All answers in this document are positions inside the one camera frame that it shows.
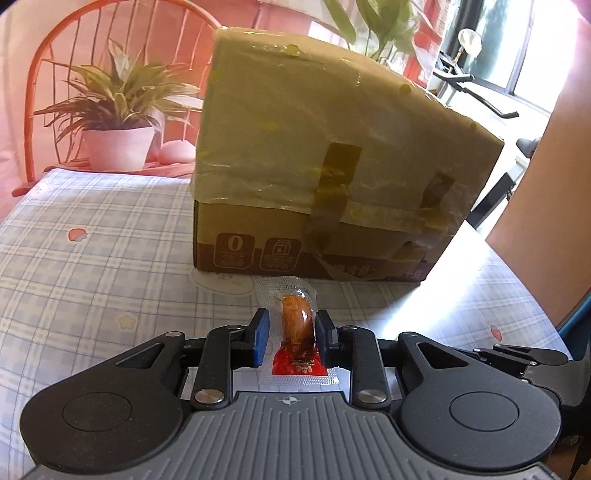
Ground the printed room wall poster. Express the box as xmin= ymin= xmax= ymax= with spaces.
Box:
xmin=0 ymin=0 xmax=444 ymax=217

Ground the white round object on rod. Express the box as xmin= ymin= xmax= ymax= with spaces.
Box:
xmin=455 ymin=28 xmax=482 ymax=63

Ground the wooden panel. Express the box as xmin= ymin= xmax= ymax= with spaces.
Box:
xmin=487 ymin=14 xmax=591 ymax=326

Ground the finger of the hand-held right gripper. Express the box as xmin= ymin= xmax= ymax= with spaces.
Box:
xmin=466 ymin=350 xmax=529 ymax=380
xmin=492 ymin=344 xmax=570 ymax=367

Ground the blue checked strawberry tablecloth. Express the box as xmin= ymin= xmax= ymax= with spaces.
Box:
xmin=0 ymin=168 xmax=573 ymax=462

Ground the black exercise bike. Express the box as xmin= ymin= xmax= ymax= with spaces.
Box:
xmin=431 ymin=51 xmax=541 ymax=229

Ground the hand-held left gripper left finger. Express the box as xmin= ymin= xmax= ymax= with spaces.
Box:
xmin=115 ymin=308 xmax=271 ymax=411

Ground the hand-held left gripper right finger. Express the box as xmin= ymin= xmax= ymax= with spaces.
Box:
xmin=315 ymin=310 xmax=467 ymax=411

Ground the dark framed window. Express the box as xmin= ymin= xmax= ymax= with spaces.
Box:
xmin=438 ymin=0 xmax=573 ymax=114

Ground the taped brown cardboard box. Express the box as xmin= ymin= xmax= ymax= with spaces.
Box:
xmin=188 ymin=27 xmax=504 ymax=282

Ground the clear sausage packet red label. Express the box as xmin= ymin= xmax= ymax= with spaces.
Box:
xmin=253 ymin=275 xmax=339 ymax=386

